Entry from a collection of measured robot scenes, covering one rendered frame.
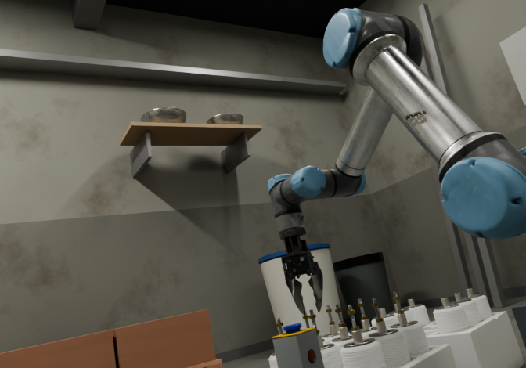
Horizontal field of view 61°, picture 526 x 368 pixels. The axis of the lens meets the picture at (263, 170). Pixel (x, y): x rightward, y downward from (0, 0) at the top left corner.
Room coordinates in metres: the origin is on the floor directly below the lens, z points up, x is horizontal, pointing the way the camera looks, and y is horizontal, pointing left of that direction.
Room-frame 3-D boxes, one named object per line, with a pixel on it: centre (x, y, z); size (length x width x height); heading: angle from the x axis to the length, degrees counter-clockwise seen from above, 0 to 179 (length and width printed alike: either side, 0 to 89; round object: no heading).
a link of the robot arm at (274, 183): (1.20, -0.04, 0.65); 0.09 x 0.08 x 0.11; 29
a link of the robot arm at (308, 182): (1.12, -0.11, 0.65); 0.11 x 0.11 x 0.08; 29
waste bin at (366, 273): (4.27, -0.68, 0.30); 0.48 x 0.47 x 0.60; 33
